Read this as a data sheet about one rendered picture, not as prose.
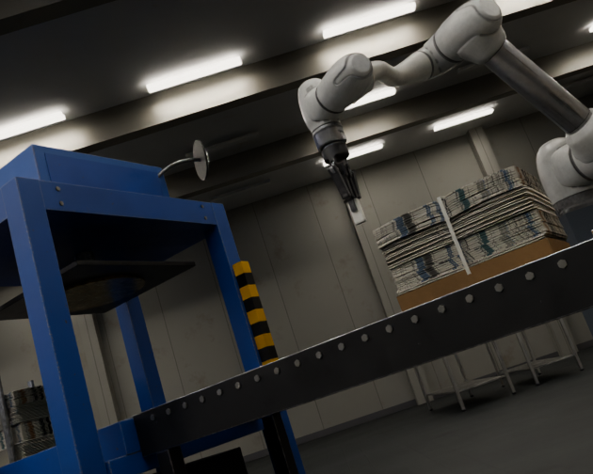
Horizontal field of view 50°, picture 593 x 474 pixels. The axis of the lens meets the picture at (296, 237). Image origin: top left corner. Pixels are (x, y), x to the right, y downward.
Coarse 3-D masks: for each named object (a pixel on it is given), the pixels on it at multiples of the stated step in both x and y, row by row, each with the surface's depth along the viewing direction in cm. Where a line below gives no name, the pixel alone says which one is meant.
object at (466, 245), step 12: (432, 204) 152; (444, 204) 150; (456, 216) 149; (444, 228) 150; (456, 228) 149; (444, 240) 150; (468, 240) 148; (456, 252) 149; (468, 252) 148; (456, 264) 150; (468, 264) 147
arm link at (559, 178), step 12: (552, 144) 225; (564, 144) 224; (540, 156) 228; (552, 156) 223; (564, 156) 219; (540, 168) 228; (552, 168) 224; (564, 168) 219; (540, 180) 230; (552, 180) 224; (564, 180) 220; (576, 180) 218; (588, 180) 217; (552, 192) 225; (564, 192) 221; (576, 192) 220
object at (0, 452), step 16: (16, 400) 238; (32, 400) 243; (0, 416) 242; (16, 416) 236; (32, 416) 241; (48, 416) 246; (0, 432) 242; (16, 432) 237; (32, 432) 238; (48, 432) 243; (0, 448) 242; (16, 448) 236; (32, 448) 236; (48, 448) 241; (0, 464) 240
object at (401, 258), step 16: (400, 224) 156; (416, 224) 154; (432, 224) 151; (384, 240) 158; (400, 240) 156; (416, 240) 154; (432, 240) 152; (400, 256) 156; (416, 256) 154; (432, 256) 152; (448, 256) 150; (400, 272) 157; (416, 272) 154; (432, 272) 152; (448, 272) 150; (400, 288) 156; (416, 288) 154
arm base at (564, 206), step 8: (584, 192) 219; (592, 192) 220; (568, 200) 221; (576, 200) 219; (584, 200) 218; (592, 200) 218; (560, 208) 223; (568, 208) 218; (576, 208) 217; (560, 216) 223
